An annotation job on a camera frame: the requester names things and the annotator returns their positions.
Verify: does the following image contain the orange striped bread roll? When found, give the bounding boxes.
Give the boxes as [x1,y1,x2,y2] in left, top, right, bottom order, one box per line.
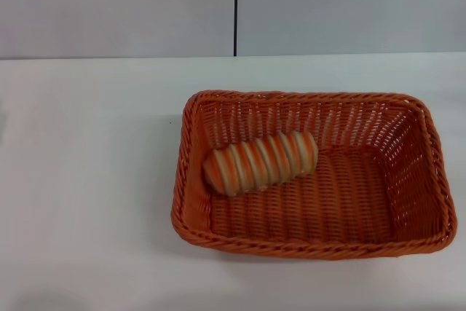
[202,130,319,196]

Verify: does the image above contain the orange woven plastic basket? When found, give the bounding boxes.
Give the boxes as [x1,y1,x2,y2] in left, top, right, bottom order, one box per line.
[170,89,458,261]

